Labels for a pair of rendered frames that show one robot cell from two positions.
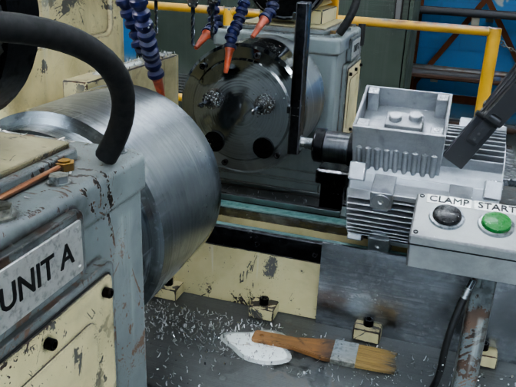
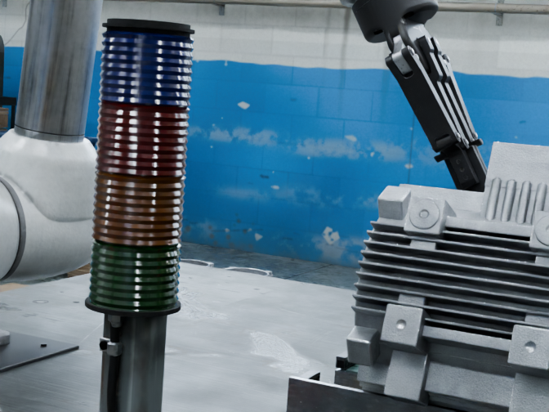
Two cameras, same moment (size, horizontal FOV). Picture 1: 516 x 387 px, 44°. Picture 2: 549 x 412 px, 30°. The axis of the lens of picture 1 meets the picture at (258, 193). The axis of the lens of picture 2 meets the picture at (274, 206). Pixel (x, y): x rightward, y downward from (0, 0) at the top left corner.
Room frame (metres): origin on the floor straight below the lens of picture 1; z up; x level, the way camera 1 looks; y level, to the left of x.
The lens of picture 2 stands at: (1.75, -0.32, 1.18)
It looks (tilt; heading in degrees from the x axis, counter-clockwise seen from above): 7 degrees down; 188
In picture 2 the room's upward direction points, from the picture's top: 4 degrees clockwise
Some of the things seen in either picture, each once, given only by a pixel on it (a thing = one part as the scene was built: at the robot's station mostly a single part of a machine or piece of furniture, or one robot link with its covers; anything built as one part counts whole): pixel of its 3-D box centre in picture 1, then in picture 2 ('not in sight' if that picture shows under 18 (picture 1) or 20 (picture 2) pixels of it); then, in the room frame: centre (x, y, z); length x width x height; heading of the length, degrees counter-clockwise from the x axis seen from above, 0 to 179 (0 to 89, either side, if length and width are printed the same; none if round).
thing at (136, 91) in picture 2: not in sight; (146, 69); (1.10, -0.50, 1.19); 0.06 x 0.06 x 0.04
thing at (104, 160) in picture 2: not in sight; (142, 138); (1.10, -0.50, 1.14); 0.06 x 0.06 x 0.04
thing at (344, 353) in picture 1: (322, 348); not in sight; (0.75, -0.10, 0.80); 0.21 x 0.05 x 0.01; 76
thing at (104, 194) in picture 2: not in sight; (138, 206); (1.10, -0.50, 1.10); 0.06 x 0.06 x 0.04
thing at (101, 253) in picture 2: not in sight; (135, 273); (1.10, -0.50, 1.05); 0.06 x 0.06 x 0.04
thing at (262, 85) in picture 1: (260, 97); not in sight; (1.29, 0.00, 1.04); 0.41 x 0.25 x 0.25; 163
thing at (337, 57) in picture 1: (291, 98); not in sight; (1.54, -0.07, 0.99); 0.35 x 0.31 x 0.37; 163
